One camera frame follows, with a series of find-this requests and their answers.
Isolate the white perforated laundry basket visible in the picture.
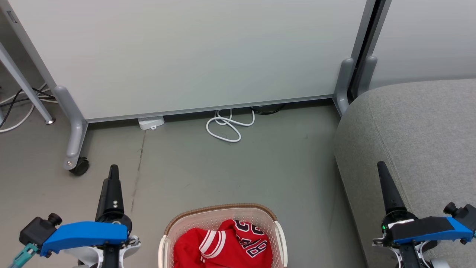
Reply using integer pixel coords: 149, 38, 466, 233
158, 203, 288, 268

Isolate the thin black floor cable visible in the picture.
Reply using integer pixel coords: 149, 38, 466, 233
0, 87, 57, 129

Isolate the narrow white partition panel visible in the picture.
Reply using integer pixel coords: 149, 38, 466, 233
350, 0, 476, 99

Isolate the teal cable plug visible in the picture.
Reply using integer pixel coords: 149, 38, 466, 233
8, 242, 39, 268

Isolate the black caster wheel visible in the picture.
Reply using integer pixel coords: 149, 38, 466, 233
69, 156, 90, 177

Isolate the grey partition foot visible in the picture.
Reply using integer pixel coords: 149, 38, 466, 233
333, 57, 355, 117
357, 55, 378, 97
54, 85, 89, 171

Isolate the long white floor cable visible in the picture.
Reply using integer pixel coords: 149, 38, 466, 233
0, 83, 58, 134

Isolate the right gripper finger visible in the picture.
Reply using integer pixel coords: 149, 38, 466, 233
377, 161, 408, 217

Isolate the white power adapter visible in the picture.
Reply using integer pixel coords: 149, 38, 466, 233
138, 116, 165, 131

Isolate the wide white partition panel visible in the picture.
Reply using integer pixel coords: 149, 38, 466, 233
0, 0, 377, 123

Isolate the coiled white cable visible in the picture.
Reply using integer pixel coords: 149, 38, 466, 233
206, 108, 256, 143

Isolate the grey fabric sofa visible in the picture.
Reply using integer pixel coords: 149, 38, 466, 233
333, 79, 476, 268

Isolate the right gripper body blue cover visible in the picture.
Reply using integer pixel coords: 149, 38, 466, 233
373, 210, 475, 257

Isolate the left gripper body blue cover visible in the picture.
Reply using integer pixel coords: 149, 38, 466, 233
40, 212, 142, 258

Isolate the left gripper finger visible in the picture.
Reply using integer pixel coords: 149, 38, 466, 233
96, 165, 125, 221

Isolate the black cable under partition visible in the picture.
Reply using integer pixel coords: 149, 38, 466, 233
251, 104, 287, 115

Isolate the grey metal table leg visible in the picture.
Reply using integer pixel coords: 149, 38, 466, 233
0, 41, 57, 125

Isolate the red basketball jersey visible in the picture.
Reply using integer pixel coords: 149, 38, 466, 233
173, 219, 273, 268

